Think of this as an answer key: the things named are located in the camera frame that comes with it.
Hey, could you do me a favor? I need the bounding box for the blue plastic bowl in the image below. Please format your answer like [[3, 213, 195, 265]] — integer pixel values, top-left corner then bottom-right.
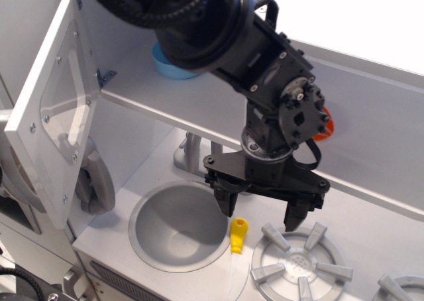
[[152, 42, 201, 80]]

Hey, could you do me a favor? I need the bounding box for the yellow handled toy knife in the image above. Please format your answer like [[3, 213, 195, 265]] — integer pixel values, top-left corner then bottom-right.
[[226, 218, 250, 300]]

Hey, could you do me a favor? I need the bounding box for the grey toy stove burner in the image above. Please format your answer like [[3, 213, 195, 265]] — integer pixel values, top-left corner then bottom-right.
[[250, 222, 353, 300]]

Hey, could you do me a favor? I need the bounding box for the white toy microwave door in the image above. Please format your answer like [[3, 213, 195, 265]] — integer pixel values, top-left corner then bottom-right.
[[5, 0, 99, 229]]

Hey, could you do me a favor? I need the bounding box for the grey toy sink basin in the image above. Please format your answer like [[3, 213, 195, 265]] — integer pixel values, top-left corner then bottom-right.
[[129, 180, 230, 273]]

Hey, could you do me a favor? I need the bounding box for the white toy kitchen cabinet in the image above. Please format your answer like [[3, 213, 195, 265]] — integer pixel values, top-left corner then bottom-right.
[[1, 0, 423, 300]]

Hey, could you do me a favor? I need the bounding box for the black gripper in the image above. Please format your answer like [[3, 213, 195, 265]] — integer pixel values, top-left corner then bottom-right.
[[205, 151, 330, 232]]

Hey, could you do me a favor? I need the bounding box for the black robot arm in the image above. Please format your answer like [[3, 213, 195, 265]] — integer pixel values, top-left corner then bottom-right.
[[97, 0, 330, 231]]

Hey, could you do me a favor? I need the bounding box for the grey toy faucet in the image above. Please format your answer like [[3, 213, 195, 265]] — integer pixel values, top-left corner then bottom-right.
[[174, 132, 225, 182]]

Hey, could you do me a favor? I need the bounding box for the orange salmon sushi toy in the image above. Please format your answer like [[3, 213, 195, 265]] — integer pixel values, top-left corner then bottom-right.
[[313, 107, 335, 142]]

